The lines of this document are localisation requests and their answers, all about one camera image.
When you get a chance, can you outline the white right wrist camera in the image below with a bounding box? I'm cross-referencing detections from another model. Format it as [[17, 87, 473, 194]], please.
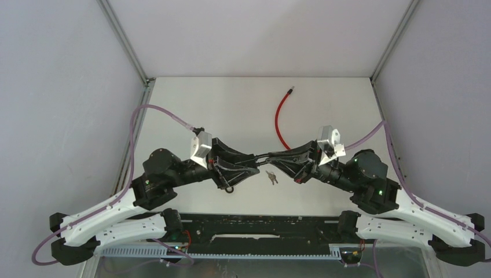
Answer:
[[317, 125, 346, 166]]

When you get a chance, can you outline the aluminium frame rail right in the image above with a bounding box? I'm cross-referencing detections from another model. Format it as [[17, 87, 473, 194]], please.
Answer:
[[370, 0, 442, 278]]

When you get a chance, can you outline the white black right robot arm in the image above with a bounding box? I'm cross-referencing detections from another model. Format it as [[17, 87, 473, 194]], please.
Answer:
[[266, 140, 488, 266]]

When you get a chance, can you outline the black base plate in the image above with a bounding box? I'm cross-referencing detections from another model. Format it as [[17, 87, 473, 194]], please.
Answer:
[[159, 213, 373, 257]]

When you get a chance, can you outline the aluminium frame rail left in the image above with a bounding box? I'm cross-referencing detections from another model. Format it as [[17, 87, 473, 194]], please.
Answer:
[[78, 0, 156, 278]]

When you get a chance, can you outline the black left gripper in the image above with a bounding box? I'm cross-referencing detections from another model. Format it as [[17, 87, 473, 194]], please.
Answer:
[[173, 139, 263, 191]]

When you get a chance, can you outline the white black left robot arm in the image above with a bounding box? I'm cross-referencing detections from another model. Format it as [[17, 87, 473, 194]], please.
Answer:
[[50, 137, 259, 266]]

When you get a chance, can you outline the key bunch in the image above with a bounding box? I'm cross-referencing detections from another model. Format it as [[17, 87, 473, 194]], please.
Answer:
[[266, 171, 279, 185]]

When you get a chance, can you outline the black padlock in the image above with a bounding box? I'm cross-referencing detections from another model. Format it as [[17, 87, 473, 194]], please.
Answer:
[[253, 152, 274, 167]]

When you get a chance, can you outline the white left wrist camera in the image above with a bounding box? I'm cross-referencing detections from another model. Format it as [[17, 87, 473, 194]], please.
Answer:
[[190, 131, 212, 169]]

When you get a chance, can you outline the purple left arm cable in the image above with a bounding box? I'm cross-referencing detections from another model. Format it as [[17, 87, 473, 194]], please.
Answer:
[[31, 104, 204, 266]]

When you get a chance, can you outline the aluminium frame rail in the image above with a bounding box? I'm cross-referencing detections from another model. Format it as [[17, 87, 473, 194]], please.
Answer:
[[78, 0, 156, 278], [370, 0, 442, 278]]

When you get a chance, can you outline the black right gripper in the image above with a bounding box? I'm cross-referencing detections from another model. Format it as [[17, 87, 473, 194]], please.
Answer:
[[261, 142, 352, 193]]

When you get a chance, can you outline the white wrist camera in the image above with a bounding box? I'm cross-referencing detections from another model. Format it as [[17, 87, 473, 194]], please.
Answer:
[[190, 131, 212, 169], [317, 125, 346, 166]]

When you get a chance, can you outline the red cable lock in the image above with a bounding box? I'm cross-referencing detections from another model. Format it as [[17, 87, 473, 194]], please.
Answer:
[[274, 86, 295, 150]]

